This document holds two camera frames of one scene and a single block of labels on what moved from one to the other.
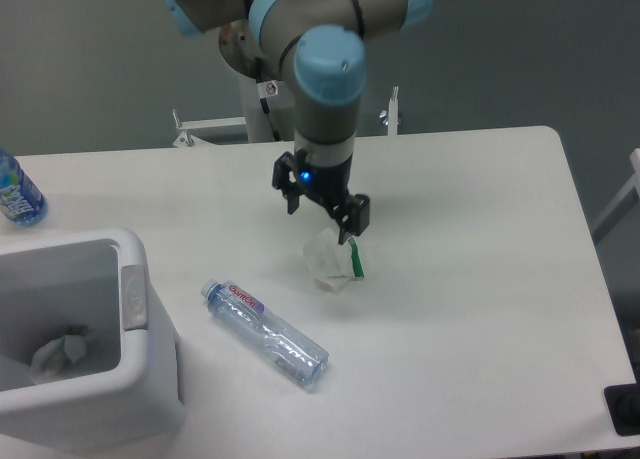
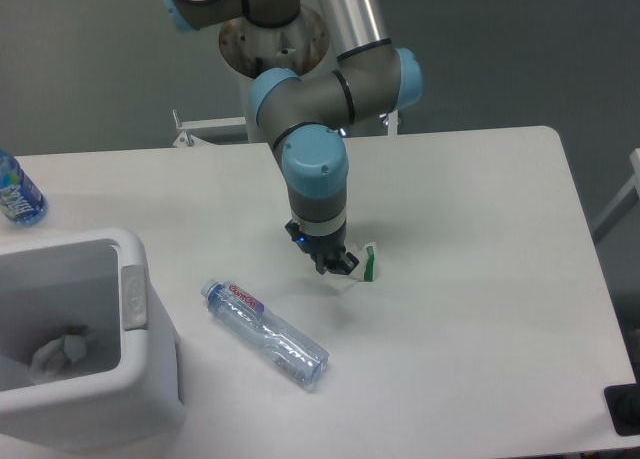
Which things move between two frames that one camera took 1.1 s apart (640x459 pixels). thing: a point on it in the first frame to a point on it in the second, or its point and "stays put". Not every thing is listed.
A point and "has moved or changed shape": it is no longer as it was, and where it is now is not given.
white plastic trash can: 127,389 stays put
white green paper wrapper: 332,265 has moved or changed shape
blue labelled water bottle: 20,201 stays put
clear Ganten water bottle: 275,341 stays put
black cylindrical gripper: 328,184 to 319,247
